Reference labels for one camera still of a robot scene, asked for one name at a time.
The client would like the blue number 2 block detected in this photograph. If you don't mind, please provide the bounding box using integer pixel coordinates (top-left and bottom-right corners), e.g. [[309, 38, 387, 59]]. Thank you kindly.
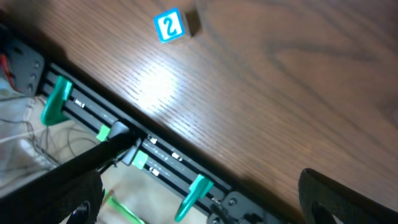
[[153, 7, 201, 44]]

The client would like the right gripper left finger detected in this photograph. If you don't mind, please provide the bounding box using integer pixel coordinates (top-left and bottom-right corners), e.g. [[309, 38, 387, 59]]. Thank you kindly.
[[1, 170, 104, 223]]

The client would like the black tripod pole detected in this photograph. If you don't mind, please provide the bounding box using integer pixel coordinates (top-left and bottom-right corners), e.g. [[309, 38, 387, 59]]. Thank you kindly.
[[1, 129, 139, 203]]

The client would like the green clamp lever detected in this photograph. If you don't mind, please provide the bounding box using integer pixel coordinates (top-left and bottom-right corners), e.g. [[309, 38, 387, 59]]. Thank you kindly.
[[40, 76, 73, 126], [174, 174, 214, 222]]

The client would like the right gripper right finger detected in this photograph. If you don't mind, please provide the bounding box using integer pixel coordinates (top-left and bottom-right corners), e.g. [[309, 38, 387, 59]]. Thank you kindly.
[[298, 168, 397, 224]]

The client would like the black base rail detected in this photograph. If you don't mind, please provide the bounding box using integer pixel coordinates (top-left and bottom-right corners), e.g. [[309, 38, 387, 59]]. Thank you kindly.
[[39, 64, 286, 223]]

